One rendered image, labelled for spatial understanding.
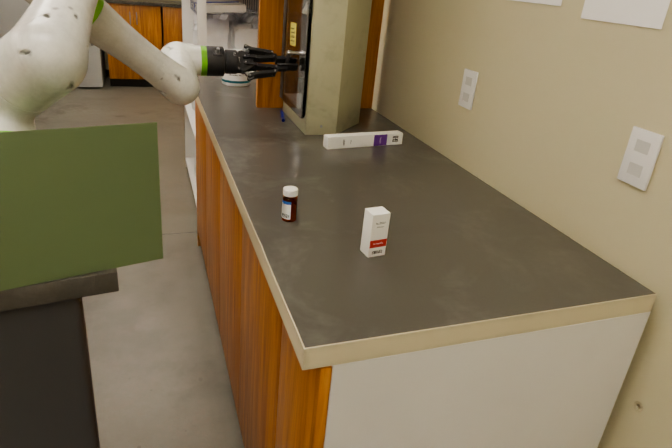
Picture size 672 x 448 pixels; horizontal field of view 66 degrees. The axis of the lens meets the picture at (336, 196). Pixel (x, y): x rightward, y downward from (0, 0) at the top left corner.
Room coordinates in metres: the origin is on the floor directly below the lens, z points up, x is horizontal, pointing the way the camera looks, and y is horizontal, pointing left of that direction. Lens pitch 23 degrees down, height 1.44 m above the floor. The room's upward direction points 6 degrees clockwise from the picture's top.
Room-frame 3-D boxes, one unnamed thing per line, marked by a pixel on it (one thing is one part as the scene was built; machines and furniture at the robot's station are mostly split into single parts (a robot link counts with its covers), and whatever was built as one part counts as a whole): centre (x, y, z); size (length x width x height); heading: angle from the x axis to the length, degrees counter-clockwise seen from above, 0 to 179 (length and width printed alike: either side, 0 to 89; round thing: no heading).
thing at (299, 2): (1.83, 0.19, 1.19); 0.30 x 0.01 x 0.40; 21
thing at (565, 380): (1.69, 0.06, 0.45); 2.05 x 0.67 x 0.90; 21
